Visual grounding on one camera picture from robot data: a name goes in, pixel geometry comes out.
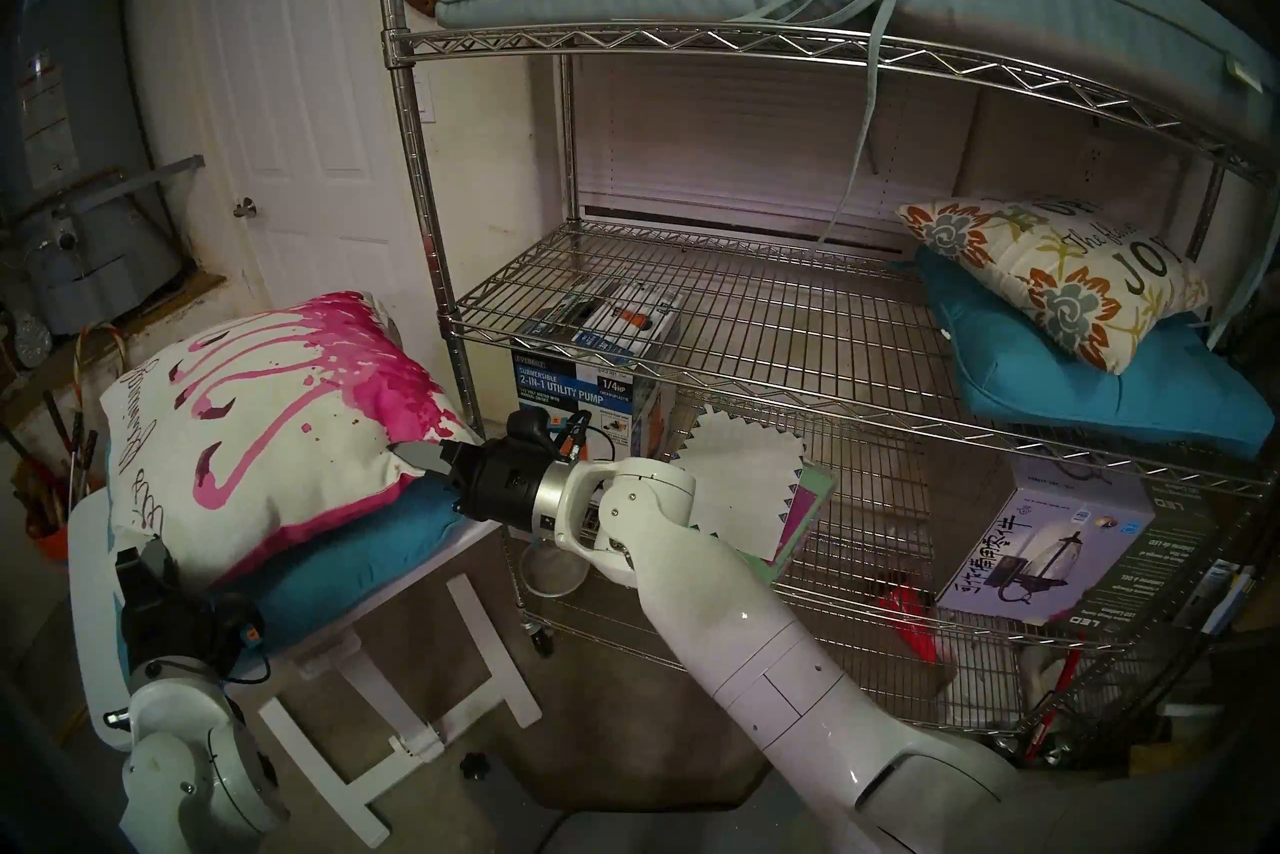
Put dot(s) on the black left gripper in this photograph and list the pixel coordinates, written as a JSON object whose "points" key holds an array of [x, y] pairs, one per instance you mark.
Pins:
{"points": [[170, 627]]}

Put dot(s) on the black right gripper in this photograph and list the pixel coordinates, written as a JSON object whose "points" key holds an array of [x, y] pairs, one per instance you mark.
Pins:
{"points": [[500, 487]]}

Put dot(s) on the pink flamingo throw pillow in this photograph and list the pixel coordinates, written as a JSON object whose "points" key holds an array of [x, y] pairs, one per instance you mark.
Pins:
{"points": [[290, 432]]}

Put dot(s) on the floral JOY throw pillow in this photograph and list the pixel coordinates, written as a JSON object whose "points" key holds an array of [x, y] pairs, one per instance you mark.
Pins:
{"points": [[1060, 272]]}

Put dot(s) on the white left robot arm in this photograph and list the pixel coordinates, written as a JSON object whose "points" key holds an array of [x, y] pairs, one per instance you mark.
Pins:
{"points": [[200, 762]]}

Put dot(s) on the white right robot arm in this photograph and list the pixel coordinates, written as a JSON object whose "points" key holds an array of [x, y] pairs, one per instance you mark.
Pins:
{"points": [[760, 642]]}

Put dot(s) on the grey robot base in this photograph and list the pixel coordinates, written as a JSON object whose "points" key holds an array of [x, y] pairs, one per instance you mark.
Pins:
{"points": [[650, 827]]}

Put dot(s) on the teal flat seat cushion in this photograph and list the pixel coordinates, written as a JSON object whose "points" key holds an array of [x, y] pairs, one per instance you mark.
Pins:
{"points": [[350, 562]]}

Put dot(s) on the teal tufted seat cushion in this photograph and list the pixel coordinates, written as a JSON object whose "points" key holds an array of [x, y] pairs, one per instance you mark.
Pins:
{"points": [[1050, 392]]}

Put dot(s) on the orange bucket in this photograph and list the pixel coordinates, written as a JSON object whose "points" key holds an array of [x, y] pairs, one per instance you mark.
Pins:
{"points": [[48, 542]]}

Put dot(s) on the utility pump box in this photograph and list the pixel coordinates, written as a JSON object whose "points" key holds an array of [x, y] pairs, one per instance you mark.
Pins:
{"points": [[570, 382]]}

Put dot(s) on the clear glass bowl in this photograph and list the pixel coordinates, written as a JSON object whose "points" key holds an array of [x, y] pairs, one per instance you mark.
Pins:
{"points": [[550, 577]]}

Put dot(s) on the black caster wheel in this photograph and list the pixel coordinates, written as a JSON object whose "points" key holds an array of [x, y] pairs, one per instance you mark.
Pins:
{"points": [[541, 642]]}

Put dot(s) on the brown wooden ledge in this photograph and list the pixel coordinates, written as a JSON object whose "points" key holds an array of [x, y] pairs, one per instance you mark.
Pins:
{"points": [[150, 312]]}

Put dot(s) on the silver round ornament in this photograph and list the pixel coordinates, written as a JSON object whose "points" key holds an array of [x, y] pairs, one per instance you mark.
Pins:
{"points": [[32, 342]]}

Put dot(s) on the white folding table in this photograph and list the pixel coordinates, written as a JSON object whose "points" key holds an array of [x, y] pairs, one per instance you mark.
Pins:
{"points": [[400, 742]]}

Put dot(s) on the grey water heater tank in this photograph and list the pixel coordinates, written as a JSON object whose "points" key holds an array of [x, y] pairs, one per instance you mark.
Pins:
{"points": [[90, 262]]}

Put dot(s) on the black base knob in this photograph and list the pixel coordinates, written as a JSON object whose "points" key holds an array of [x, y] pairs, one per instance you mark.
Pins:
{"points": [[475, 766]]}

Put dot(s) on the white scalloped paper sheet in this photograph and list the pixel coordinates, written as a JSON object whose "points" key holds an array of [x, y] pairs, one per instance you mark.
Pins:
{"points": [[750, 472]]}

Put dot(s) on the pink paper sheet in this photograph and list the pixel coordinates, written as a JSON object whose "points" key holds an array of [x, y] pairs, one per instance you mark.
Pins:
{"points": [[800, 522]]}

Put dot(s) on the green paper sheet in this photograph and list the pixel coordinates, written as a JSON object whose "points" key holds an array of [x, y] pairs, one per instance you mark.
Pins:
{"points": [[815, 497]]}

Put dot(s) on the white panel door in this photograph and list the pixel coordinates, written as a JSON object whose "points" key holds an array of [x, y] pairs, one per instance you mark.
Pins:
{"points": [[300, 62]]}

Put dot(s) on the red plastic bag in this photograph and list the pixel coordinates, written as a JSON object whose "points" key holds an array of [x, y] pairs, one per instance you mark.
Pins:
{"points": [[910, 622]]}

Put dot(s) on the LED lamp box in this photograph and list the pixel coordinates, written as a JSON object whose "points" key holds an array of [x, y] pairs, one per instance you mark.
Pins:
{"points": [[1050, 552]]}

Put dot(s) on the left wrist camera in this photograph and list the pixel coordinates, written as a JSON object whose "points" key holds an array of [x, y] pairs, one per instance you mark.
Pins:
{"points": [[248, 627]]}

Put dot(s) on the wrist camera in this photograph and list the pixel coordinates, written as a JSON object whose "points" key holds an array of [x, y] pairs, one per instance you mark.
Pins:
{"points": [[530, 432], [248, 627]]}

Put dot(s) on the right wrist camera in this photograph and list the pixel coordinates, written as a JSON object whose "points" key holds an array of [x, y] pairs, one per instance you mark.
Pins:
{"points": [[530, 432]]}

